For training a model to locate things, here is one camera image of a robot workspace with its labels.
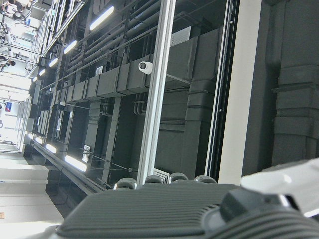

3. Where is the white air vent grille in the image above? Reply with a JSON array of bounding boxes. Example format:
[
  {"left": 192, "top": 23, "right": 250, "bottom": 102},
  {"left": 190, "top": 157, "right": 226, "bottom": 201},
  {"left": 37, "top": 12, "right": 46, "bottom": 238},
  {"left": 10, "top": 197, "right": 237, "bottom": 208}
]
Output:
[{"left": 171, "top": 26, "right": 191, "bottom": 46}]

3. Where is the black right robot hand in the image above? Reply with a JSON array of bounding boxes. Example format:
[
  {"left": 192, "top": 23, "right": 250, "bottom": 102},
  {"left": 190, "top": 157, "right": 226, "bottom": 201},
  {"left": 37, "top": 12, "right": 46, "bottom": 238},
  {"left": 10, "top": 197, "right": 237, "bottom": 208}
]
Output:
[{"left": 42, "top": 157, "right": 319, "bottom": 239}]

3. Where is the white dome security camera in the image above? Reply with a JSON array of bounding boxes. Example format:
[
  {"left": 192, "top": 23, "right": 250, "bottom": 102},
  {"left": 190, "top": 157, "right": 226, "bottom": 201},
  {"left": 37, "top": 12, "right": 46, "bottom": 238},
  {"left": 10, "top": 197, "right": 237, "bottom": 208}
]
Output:
[{"left": 138, "top": 61, "right": 154, "bottom": 76}]

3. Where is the dark ventilation duct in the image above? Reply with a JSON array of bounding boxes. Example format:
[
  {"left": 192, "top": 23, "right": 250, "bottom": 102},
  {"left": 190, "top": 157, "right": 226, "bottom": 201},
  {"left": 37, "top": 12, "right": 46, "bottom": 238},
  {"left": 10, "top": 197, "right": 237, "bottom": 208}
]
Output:
[{"left": 56, "top": 61, "right": 151, "bottom": 103}]

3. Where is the distant person white shirt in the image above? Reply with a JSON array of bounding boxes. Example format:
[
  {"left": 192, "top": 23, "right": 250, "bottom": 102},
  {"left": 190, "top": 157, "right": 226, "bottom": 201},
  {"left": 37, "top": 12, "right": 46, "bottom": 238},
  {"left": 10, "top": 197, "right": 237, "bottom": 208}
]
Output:
[{"left": 0, "top": 55, "right": 16, "bottom": 73}]

